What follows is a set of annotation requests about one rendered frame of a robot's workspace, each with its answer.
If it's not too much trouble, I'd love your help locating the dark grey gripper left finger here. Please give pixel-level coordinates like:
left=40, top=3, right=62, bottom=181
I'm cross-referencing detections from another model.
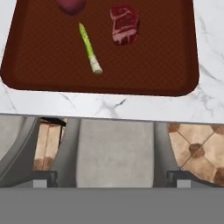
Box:
left=12, top=170, right=59, bottom=189

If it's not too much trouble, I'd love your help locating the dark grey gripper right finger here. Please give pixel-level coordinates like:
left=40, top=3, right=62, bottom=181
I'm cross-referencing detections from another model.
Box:
left=165, top=170, right=217, bottom=189

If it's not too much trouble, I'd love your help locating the dark brown tray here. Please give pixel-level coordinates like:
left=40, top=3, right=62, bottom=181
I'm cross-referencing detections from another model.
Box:
left=0, top=0, right=200, bottom=97

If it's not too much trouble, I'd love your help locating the green asparagus spear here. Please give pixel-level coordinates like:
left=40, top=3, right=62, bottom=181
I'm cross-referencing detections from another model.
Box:
left=78, top=22, right=104, bottom=76

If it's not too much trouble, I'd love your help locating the raw red steak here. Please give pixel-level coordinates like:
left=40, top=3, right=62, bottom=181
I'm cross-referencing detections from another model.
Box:
left=109, top=3, right=140, bottom=46

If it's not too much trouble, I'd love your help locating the dark red pomegranate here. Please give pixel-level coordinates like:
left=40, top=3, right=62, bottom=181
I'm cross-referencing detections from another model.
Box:
left=55, top=0, right=88, bottom=17

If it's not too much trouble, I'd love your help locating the grey stool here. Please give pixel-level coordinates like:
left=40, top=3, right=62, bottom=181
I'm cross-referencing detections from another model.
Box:
left=52, top=117, right=183, bottom=189
left=0, top=115, right=42, bottom=187

